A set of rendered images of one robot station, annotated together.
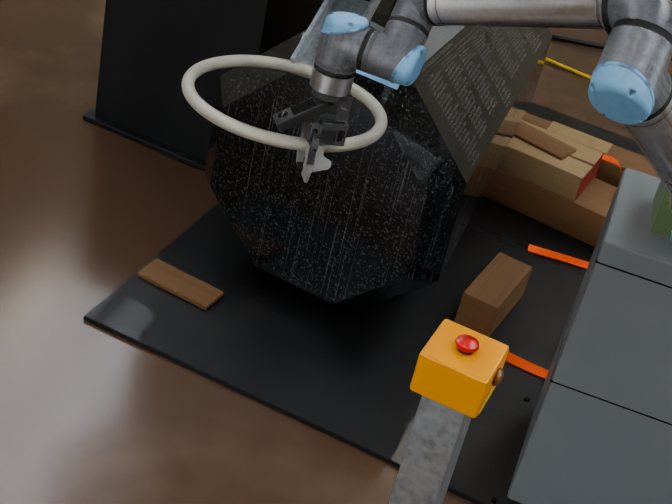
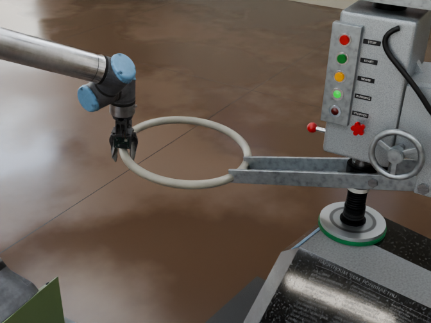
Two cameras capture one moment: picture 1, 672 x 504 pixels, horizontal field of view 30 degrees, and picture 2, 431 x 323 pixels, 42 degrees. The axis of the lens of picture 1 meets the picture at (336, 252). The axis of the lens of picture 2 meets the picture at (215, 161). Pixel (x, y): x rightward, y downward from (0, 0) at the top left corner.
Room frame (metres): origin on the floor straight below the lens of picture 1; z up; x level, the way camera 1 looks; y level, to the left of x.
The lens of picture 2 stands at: (3.35, -1.50, 1.92)
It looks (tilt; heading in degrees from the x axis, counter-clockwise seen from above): 29 degrees down; 110
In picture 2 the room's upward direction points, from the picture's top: 1 degrees clockwise
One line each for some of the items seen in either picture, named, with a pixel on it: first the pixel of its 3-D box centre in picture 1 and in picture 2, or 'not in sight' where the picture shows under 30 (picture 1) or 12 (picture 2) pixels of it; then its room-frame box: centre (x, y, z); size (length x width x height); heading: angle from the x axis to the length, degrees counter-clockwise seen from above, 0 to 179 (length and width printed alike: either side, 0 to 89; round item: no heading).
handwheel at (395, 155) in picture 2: not in sight; (399, 149); (3.36, -0.05, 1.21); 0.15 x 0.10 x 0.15; 170
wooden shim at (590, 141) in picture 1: (578, 138); not in sight; (4.41, -0.82, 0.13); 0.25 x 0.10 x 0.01; 71
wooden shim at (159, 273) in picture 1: (180, 283); not in sight; (3.06, 0.44, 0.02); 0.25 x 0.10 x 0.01; 69
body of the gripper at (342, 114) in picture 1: (326, 115); (122, 129); (2.42, 0.09, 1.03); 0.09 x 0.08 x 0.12; 111
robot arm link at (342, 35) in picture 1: (342, 43); (121, 85); (2.43, 0.09, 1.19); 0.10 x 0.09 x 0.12; 76
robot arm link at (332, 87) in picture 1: (331, 80); (123, 107); (2.43, 0.09, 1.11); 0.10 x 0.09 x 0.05; 21
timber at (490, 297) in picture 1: (493, 293); not in sight; (3.31, -0.52, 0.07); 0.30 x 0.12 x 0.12; 158
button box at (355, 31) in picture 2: not in sight; (341, 74); (3.17, -0.01, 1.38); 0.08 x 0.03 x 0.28; 170
